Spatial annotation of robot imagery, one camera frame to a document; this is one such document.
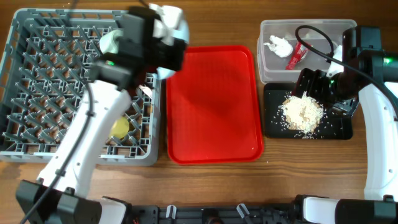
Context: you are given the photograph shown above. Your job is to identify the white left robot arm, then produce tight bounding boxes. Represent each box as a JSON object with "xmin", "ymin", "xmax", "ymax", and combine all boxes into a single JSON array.
[{"xmin": 16, "ymin": 4, "xmax": 189, "ymax": 223}]

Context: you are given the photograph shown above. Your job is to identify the white tissue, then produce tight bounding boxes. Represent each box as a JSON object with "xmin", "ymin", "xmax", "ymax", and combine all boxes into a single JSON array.
[{"xmin": 264, "ymin": 35, "xmax": 293, "ymax": 58}]

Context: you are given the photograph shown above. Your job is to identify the clear plastic bin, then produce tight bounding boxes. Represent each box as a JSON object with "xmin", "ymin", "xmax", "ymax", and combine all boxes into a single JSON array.
[{"xmin": 257, "ymin": 19, "xmax": 357, "ymax": 83}]

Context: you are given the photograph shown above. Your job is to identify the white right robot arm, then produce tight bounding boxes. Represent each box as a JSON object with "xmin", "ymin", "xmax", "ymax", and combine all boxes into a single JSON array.
[{"xmin": 291, "ymin": 26, "xmax": 397, "ymax": 223}]

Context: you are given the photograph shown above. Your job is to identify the yellow plastic cup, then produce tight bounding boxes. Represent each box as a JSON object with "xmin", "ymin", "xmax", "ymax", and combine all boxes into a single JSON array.
[{"xmin": 109, "ymin": 116, "xmax": 130, "ymax": 139}]

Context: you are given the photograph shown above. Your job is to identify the rice food waste pile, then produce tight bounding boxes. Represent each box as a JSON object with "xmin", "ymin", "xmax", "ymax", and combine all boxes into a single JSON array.
[{"xmin": 278, "ymin": 93, "xmax": 325, "ymax": 135}]

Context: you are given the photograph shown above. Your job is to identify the pale green bowl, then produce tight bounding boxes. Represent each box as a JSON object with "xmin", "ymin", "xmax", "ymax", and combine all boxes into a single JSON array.
[{"xmin": 99, "ymin": 30, "xmax": 123, "ymax": 54}]

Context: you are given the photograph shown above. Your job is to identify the black food waste tray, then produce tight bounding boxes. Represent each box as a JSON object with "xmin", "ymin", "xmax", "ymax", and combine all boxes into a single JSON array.
[{"xmin": 263, "ymin": 83, "xmax": 353, "ymax": 140}]

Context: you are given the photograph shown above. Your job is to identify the red plastic tray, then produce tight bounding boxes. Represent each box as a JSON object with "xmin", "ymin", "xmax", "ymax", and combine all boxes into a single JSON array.
[{"xmin": 166, "ymin": 45, "xmax": 264, "ymax": 165}]

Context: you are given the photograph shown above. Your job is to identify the white plastic fork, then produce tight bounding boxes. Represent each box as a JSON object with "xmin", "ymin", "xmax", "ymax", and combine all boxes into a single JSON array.
[{"xmin": 139, "ymin": 85, "xmax": 153, "ymax": 99}]

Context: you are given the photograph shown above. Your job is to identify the white round plate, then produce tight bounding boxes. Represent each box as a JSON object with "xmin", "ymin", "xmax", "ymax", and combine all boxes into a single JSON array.
[{"xmin": 156, "ymin": 16, "xmax": 190, "ymax": 80}]

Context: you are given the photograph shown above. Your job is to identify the red snack wrapper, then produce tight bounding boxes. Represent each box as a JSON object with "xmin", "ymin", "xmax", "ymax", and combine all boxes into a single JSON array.
[{"xmin": 285, "ymin": 42, "xmax": 309, "ymax": 70}]

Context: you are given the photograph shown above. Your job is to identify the grey dishwasher rack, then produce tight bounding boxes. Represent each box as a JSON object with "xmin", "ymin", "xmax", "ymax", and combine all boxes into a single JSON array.
[{"xmin": 1, "ymin": 8, "xmax": 162, "ymax": 166}]

